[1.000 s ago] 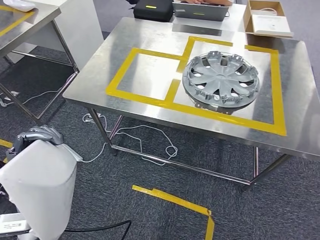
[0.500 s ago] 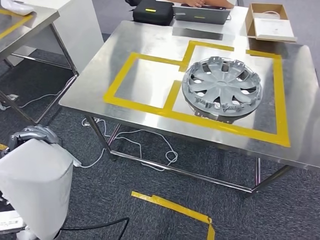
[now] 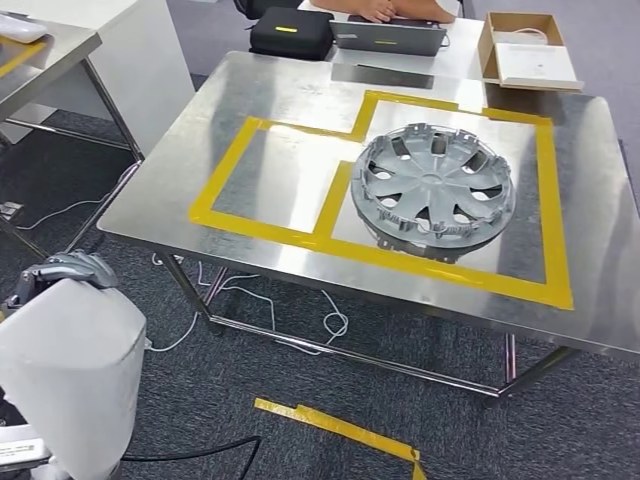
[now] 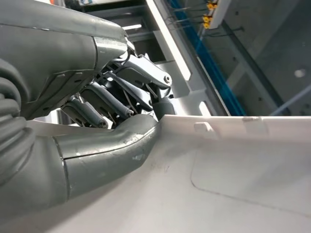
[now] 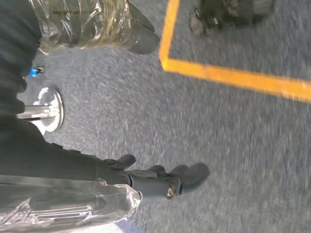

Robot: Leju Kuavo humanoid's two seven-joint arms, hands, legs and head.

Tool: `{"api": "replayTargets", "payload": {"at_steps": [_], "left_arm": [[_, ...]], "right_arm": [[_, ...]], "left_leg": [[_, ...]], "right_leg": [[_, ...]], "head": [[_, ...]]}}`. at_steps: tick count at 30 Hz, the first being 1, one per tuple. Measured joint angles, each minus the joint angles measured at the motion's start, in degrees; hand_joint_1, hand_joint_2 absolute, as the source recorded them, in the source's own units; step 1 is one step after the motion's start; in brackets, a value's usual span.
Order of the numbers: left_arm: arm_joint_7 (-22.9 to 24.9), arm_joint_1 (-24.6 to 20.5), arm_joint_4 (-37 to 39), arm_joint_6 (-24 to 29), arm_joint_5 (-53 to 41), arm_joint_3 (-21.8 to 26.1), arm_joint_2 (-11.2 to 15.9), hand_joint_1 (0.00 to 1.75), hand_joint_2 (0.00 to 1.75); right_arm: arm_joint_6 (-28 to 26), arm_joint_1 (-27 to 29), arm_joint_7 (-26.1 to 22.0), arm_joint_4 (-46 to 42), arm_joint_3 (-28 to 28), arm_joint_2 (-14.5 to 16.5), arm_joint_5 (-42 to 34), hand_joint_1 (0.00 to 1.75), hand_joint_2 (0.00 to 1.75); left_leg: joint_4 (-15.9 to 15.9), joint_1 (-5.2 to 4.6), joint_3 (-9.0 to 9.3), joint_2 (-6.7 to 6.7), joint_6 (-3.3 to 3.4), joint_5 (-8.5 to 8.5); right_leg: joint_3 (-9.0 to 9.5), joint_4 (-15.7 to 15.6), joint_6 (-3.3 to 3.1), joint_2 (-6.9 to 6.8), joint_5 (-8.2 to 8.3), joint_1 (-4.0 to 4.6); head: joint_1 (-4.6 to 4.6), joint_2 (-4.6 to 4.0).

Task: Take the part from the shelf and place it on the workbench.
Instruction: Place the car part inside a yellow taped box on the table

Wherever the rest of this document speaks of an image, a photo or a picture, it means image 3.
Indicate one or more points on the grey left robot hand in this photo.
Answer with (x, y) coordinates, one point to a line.
(75, 265)

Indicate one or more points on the white plastic cover part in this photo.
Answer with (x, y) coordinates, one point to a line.
(75, 371)

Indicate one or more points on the stainless steel workbench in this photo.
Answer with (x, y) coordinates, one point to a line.
(300, 79)

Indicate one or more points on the yellow workbench marking tape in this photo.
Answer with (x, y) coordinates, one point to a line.
(547, 199)

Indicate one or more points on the stainless steel table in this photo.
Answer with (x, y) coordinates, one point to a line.
(50, 66)

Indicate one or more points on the white cabinet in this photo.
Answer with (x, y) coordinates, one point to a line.
(140, 79)

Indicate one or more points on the yellow table marking tape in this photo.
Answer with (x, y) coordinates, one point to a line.
(20, 58)

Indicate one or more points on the white device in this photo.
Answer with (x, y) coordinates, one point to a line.
(23, 28)

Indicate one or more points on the black office chair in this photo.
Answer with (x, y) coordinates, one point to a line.
(265, 8)

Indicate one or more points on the black zip case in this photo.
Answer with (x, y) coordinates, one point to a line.
(290, 40)

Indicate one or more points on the yellow floor tape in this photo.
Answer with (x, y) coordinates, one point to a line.
(350, 430)

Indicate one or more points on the grey laptop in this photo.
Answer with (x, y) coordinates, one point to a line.
(385, 40)

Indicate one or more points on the grey wheel hubcap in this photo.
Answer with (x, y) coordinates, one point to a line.
(430, 185)

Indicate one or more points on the person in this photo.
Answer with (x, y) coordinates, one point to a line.
(380, 10)

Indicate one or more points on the brown cardboard box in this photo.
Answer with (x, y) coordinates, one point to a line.
(487, 46)

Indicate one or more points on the white flat box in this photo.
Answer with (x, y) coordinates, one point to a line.
(535, 63)

